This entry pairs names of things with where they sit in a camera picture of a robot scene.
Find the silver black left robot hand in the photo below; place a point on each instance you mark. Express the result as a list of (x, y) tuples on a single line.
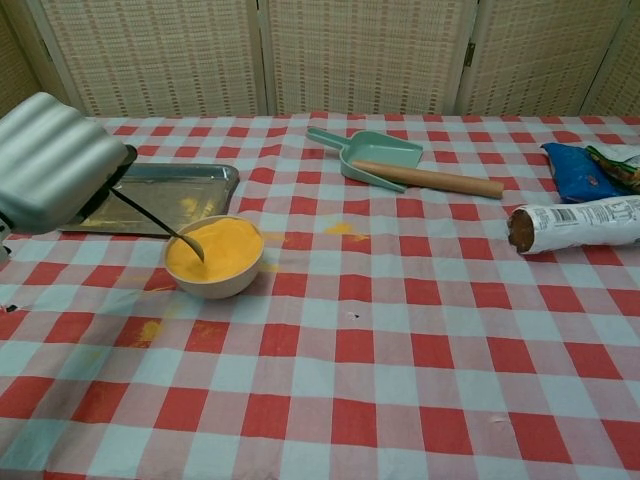
[(50, 165)]

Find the dark metal spoon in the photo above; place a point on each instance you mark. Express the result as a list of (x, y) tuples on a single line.
[(195, 250)]

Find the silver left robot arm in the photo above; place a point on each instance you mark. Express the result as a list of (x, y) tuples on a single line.
[(2, 245)]

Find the beige round bowl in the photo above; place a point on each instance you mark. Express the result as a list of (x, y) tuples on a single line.
[(215, 289)]

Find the woven folding screen panel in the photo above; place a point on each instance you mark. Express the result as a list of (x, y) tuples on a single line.
[(20, 75), (625, 75), (530, 60), (150, 60), (365, 60)]

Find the rectangular metal tray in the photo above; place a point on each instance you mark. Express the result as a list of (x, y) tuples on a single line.
[(200, 185)]

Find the mint green plastic scoop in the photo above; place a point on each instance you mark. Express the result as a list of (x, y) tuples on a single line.
[(380, 150)]

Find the red white checkered tablecloth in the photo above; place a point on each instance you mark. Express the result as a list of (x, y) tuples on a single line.
[(350, 375)]

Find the wooden rolling pin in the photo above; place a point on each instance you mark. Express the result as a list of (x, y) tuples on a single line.
[(440, 180)]

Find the metal screen hinge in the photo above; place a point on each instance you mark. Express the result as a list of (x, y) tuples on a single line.
[(469, 54)]

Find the blue snack bag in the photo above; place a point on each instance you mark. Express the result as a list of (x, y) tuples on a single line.
[(575, 175)]

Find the white rolled food package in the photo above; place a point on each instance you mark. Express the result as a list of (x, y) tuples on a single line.
[(575, 225)]

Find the green white snack bag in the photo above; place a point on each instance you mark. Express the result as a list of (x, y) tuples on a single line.
[(622, 170)]

